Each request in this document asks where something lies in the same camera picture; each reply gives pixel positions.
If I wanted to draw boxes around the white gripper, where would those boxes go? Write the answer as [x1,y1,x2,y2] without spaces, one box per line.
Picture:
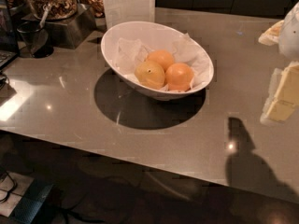
[258,2,299,125]

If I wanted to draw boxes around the dark cup with spoon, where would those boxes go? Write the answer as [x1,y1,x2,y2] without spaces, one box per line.
[17,4,53,58]

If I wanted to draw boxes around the white slanted bowl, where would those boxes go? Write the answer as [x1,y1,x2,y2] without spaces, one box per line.
[101,21,213,101]

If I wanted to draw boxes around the white paper towel roll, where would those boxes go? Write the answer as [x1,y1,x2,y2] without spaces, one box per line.
[103,0,155,29]

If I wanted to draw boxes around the black cables on floor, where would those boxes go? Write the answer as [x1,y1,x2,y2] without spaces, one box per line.
[0,168,19,203]

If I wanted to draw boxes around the black metal jar stand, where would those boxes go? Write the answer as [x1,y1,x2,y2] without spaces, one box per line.
[21,3,97,50]

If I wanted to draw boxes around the glass jar of nuts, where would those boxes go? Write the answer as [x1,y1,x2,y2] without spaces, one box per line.
[27,0,78,21]

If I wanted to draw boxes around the yellowish orange front left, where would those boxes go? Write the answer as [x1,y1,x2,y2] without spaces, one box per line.
[135,61,165,90]

